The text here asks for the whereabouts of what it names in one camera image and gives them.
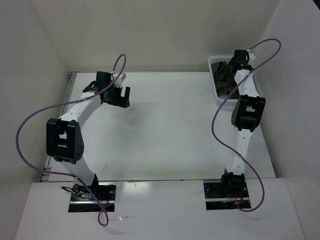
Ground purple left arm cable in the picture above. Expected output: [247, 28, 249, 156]
[15, 53, 127, 227]

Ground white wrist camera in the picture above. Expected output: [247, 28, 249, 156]
[247, 49, 257, 64]
[112, 72, 126, 88]

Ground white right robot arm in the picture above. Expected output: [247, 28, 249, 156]
[219, 49, 266, 198]

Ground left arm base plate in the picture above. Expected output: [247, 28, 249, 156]
[62, 182, 116, 213]

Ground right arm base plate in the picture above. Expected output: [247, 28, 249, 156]
[203, 181, 252, 211]

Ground olive green shorts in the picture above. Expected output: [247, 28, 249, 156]
[211, 61, 237, 98]

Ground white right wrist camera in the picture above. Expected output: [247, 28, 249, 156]
[247, 49, 257, 64]

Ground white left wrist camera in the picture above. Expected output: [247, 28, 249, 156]
[112, 72, 126, 88]

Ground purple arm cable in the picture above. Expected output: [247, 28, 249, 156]
[211, 38, 283, 213]
[15, 53, 127, 227]

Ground white plastic basket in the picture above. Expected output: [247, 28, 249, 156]
[207, 54, 263, 106]

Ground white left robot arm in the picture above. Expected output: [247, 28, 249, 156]
[46, 71, 131, 200]

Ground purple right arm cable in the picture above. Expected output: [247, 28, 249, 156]
[211, 38, 283, 213]

